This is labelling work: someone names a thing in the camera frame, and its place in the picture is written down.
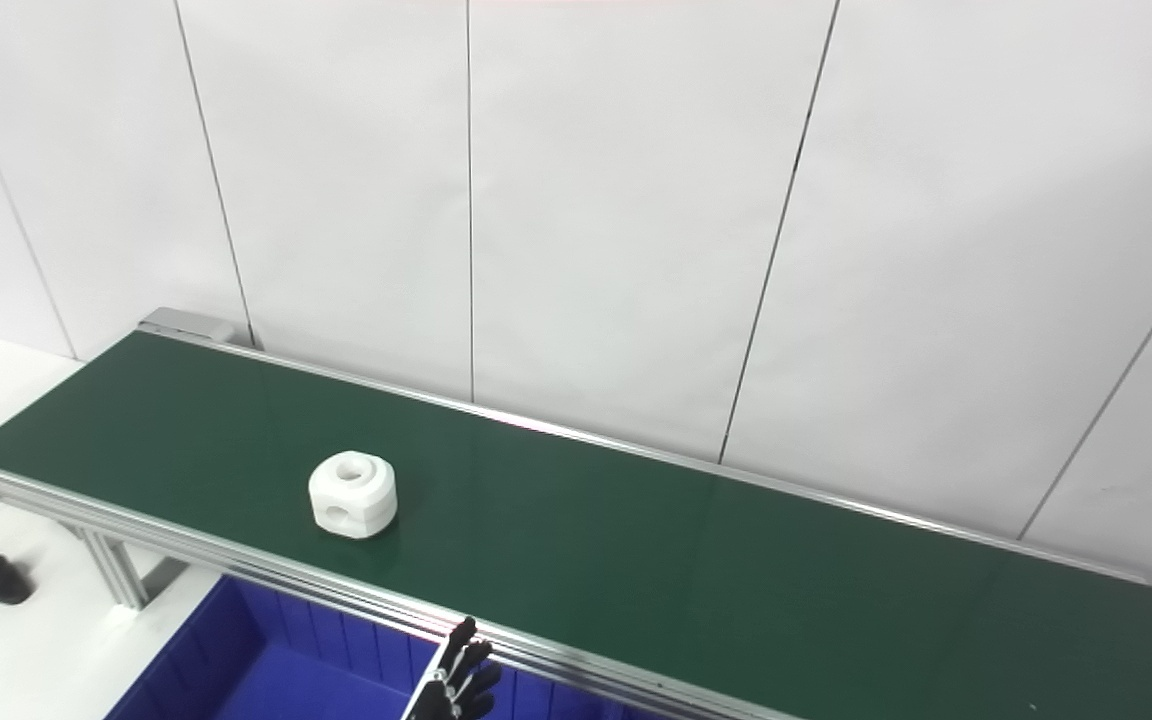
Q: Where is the aluminium conveyor support leg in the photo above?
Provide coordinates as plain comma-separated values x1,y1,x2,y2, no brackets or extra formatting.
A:
61,520,187,611

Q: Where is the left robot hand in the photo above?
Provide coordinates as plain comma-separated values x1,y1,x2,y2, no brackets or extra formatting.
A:
401,616,503,720

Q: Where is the white round plastic part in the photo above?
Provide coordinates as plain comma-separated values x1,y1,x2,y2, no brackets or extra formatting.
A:
308,451,399,540

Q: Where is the blue plastic bin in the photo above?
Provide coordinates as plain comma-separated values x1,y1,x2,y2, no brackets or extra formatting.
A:
106,575,657,720

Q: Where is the green conveyor belt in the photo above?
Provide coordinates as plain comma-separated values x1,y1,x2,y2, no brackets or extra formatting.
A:
0,308,1152,720
0,332,1152,720

